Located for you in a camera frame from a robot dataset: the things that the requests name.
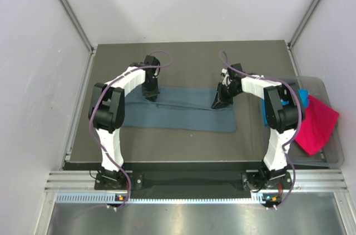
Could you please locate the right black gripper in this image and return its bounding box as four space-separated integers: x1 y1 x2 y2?
212 82 242 109

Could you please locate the grey-blue t-shirt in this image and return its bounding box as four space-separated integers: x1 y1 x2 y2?
123 87 237 133

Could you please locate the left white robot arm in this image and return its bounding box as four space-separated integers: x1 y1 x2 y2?
88 55 161 190

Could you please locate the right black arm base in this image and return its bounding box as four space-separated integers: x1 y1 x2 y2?
241 169 292 193

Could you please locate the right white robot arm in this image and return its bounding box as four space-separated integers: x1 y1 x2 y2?
211 63 305 188

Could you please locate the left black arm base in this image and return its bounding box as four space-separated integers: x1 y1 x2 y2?
89 171 144 191

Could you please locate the bright blue t-shirt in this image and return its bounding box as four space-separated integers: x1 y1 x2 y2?
261 89 309 126

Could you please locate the magenta t-shirt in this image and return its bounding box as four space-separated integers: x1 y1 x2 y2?
295 95 340 156

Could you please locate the clear plastic bin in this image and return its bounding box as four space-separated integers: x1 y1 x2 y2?
282 76 344 168

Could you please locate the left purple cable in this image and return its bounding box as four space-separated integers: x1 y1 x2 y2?
87 49 174 210

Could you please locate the purple cable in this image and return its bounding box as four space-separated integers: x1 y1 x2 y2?
219 50 304 211
87 49 174 210

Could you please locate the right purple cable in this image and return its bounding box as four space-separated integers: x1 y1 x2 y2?
219 50 304 211

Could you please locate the left aluminium frame post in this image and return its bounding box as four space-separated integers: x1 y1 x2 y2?
58 0 94 53

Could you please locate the aluminium frame post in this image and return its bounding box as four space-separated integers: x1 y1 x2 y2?
287 0 322 51
58 0 94 53

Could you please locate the slotted cable duct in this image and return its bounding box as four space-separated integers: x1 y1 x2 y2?
56 192 278 205

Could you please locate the front aluminium rail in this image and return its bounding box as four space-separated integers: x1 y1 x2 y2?
45 169 348 192

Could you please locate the right aluminium frame post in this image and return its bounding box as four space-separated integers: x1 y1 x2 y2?
287 0 322 51

